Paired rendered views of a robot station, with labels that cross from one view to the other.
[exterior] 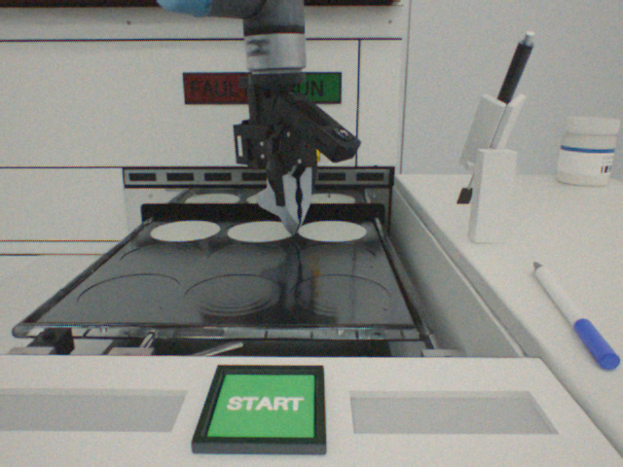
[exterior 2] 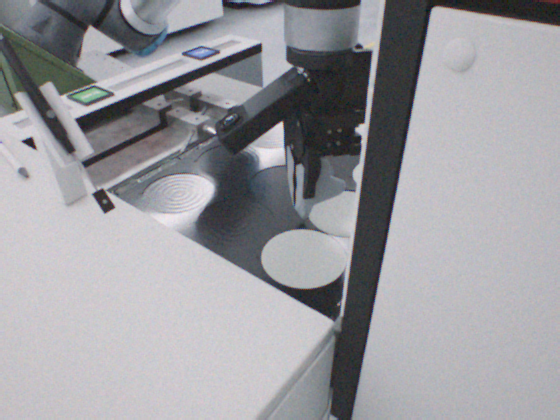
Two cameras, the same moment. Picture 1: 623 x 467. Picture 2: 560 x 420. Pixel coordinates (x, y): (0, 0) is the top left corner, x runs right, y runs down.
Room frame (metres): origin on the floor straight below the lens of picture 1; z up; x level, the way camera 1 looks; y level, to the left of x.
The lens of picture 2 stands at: (0.86, -0.36, 1.27)
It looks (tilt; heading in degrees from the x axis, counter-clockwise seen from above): 39 degrees down; 127
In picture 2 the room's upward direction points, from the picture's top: straight up
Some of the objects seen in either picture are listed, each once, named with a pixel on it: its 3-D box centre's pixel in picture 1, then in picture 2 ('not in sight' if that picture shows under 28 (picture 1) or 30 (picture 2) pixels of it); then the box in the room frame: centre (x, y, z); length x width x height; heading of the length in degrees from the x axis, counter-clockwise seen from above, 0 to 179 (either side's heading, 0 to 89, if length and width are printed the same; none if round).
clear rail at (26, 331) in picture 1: (221, 333); (197, 148); (0.36, 0.08, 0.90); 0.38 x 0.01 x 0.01; 90
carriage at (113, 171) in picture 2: not in sight; (158, 153); (0.28, 0.06, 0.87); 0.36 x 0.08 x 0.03; 90
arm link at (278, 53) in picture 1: (274, 55); (320, 25); (0.61, 0.05, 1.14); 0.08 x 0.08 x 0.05
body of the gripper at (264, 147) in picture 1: (274, 121); (324, 102); (0.62, 0.05, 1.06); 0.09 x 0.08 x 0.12; 54
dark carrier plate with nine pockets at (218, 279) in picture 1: (248, 258); (285, 185); (0.54, 0.08, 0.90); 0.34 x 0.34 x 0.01; 0
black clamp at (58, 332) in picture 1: (50, 345); not in sight; (0.34, 0.22, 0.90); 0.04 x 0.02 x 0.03; 0
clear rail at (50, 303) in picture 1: (105, 259); not in sight; (0.54, 0.26, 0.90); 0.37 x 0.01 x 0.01; 0
